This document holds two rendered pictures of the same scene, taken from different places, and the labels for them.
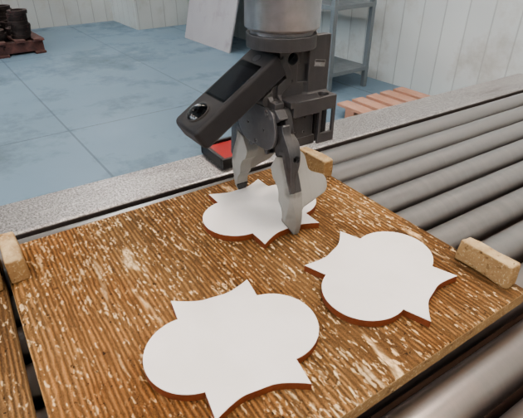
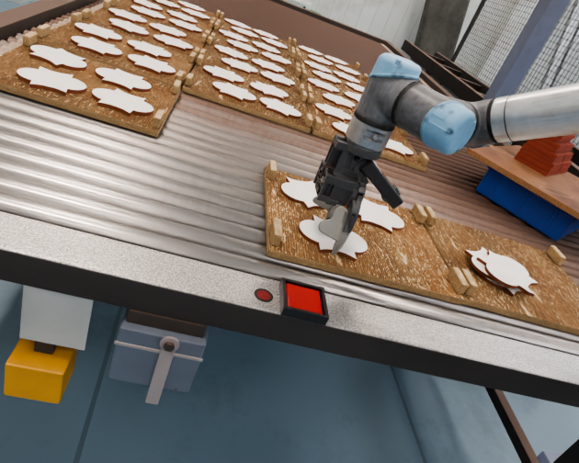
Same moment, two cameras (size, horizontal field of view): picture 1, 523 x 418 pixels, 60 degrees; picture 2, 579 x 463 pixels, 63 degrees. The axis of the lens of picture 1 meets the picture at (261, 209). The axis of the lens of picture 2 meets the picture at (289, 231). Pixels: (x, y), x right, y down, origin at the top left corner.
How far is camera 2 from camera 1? 1.30 m
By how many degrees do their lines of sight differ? 116
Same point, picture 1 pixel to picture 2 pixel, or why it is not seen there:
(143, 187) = (385, 315)
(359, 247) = (309, 199)
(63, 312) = (429, 255)
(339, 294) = not seen: hidden behind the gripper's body
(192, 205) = (366, 265)
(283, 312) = not seen: hidden behind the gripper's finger
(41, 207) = (454, 340)
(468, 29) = not seen: outside the picture
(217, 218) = (359, 244)
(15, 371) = (441, 249)
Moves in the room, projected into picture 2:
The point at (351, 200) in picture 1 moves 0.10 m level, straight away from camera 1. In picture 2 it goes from (278, 214) to (243, 223)
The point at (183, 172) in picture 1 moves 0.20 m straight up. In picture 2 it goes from (350, 312) to (404, 216)
